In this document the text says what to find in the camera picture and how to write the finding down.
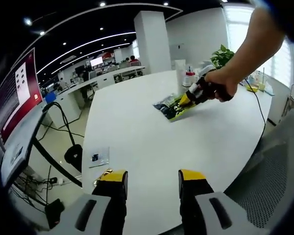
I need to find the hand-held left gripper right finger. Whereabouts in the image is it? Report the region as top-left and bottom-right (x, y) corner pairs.
(178, 168), (263, 235)

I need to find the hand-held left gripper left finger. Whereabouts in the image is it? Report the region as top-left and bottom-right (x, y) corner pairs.
(46, 169), (129, 235)

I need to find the white red-collared skincare bottle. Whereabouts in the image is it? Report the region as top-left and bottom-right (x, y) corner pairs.
(185, 65), (196, 86)

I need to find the green black skincare sachet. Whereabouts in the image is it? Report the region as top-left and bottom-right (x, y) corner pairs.
(152, 94), (199, 123)

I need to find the white skincare tube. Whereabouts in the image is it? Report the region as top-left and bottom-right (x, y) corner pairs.
(175, 60), (187, 86)

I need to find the gold skincare sachet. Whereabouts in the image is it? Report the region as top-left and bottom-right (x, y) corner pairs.
(92, 167), (113, 188)

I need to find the white blue skincare sachet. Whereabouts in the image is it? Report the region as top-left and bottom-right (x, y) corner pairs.
(88, 146), (110, 168)

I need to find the person's right hand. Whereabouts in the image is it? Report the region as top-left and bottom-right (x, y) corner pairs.
(204, 65), (239, 102)

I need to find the black floor box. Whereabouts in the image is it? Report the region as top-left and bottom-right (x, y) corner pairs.
(44, 198), (66, 230)

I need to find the potted green plant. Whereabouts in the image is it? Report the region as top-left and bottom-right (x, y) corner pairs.
(210, 44), (236, 71)

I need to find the white power strip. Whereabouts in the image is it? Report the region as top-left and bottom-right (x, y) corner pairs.
(48, 176), (64, 185)

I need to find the whiteboard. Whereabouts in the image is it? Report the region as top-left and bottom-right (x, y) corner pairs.
(169, 43), (186, 67)

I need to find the black floor stand base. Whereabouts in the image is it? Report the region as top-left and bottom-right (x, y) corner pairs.
(64, 144), (83, 169)

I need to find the grey mesh office chair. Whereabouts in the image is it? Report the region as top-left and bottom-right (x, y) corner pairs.
(222, 109), (294, 230)

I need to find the white screen cart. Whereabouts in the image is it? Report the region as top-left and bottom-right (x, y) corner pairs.
(0, 101), (84, 189)

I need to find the white office desk row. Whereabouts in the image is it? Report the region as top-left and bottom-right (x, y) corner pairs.
(43, 66), (147, 125)

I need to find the blue box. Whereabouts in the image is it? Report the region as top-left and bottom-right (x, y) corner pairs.
(44, 92), (57, 103)

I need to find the large red screen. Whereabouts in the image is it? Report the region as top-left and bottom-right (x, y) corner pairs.
(0, 47), (44, 145)

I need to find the black screen cable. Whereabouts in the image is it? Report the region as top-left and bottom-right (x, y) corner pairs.
(43, 101), (85, 147)

